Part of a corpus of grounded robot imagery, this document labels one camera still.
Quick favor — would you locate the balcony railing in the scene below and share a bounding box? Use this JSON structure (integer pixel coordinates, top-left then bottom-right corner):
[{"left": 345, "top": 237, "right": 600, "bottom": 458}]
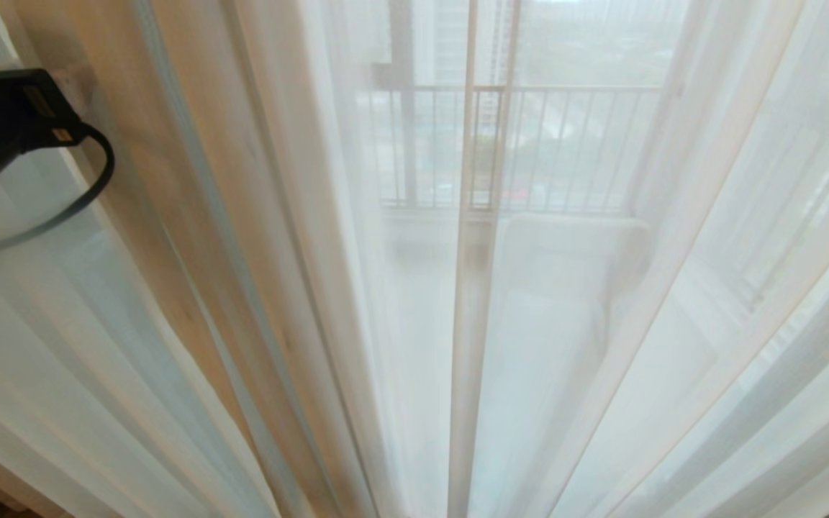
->
[{"left": 371, "top": 83, "right": 663, "bottom": 211}]

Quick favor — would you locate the white sheer curtain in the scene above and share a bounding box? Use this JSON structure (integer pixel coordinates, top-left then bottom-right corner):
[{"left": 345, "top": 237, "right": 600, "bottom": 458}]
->
[
  {"left": 450, "top": 0, "right": 829, "bottom": 518},
  {"left": 0, "top": 0, "right": 474, "bottom": 518}
]

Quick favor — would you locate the black cable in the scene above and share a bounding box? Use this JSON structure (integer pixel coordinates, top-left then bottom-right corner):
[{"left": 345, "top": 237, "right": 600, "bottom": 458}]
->
[{"left": 0, "top": 124, "right": 116, "bottom": 263}]

